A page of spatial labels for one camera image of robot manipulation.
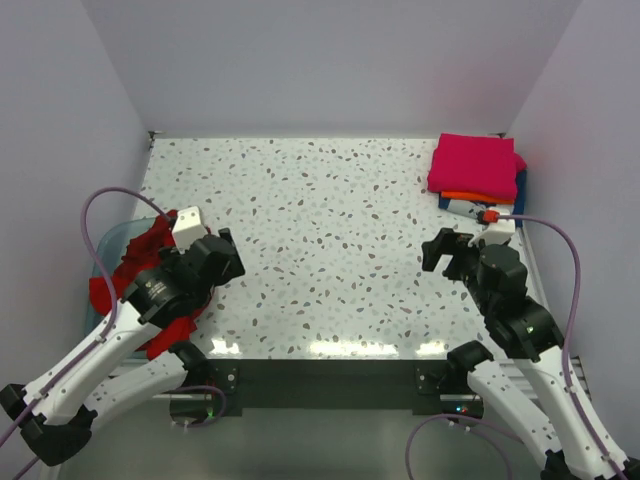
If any translucent blue plastic bin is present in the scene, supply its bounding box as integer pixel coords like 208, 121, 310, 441
82, 216, 166, 364

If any bright red t-shirt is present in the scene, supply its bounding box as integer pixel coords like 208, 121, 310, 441
88, 239, 221, 361

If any folded orange t-shirt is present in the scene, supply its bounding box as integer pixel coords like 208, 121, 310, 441
440, 191, 515, 205

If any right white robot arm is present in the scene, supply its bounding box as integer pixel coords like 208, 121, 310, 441
422, 228, 639, 479

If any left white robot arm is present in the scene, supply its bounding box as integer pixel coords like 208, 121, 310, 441
1, 229, 245, 466

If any dark red t-shirt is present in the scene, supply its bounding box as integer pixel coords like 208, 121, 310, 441
116, 209, 177, 277

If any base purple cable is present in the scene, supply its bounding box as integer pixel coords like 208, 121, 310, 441
405, 413, 516, 480
169, 384, 227, 430

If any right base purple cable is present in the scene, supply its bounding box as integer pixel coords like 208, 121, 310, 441
405, 413, 516, 480

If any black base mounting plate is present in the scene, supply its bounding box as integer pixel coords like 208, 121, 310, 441
149, 357, 504, 419

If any folded white printed t-shirt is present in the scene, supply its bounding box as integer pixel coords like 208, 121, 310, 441
438, 197, 487, 219

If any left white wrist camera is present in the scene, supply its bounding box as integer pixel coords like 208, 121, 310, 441
171, 206, 209, 253

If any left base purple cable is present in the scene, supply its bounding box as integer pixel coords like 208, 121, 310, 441
169, 384, 227, 430

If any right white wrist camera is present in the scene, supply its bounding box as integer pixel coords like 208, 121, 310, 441
468, 209, 516, 247

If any folded pink t-shirt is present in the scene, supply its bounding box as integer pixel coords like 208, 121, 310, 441
427, 133, 527, 204

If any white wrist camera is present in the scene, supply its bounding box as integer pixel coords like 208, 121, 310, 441
171, 206, 209, 253
468, 209, 516, 247

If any folded blue t-shirt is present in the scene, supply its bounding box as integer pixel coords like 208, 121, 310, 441
512, 170, 528, 215

